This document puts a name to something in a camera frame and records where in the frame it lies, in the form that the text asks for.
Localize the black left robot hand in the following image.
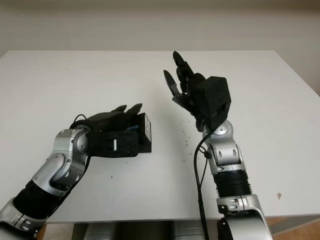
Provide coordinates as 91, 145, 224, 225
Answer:
72, 103, 144, 134

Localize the grey robot lower body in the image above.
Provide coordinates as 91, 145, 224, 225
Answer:
72, 221, 219, 240

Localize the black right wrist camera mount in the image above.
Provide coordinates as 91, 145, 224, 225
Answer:
193, 76, 231, 130

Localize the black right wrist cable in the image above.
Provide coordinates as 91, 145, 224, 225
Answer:
193, 132, 211, 240

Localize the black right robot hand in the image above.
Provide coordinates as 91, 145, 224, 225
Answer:
162, 50, 209, 133

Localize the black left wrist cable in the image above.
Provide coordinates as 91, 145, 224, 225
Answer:
73, 114, 88, 126

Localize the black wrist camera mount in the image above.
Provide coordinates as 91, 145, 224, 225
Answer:
193, 76, 231, 130
86, 131, 140, 159

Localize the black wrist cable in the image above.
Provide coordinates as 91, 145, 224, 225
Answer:
73, 114, 88, 126
193, 132, 211, 240

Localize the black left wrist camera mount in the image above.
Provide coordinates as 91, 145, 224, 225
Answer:
86, 131, 140, 159

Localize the black printed box lid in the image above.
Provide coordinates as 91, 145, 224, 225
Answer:
123, 112, 153, 145

